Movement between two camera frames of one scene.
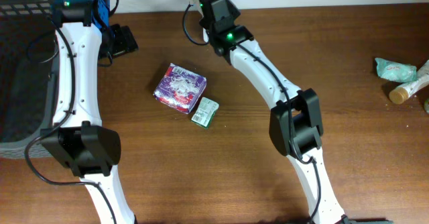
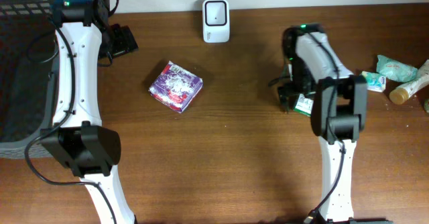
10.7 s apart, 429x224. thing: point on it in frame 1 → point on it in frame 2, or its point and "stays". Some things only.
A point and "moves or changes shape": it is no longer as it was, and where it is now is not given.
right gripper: (206, 19) → (285, 90)
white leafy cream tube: (399, 94) stays
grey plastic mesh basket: (27, 41) stays
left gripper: (125, 39) stays
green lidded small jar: (426, 106) stays
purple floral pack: (179, 88) moves or changes shape
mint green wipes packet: (397, 72) stays
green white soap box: (204, 113) moves or changes shape
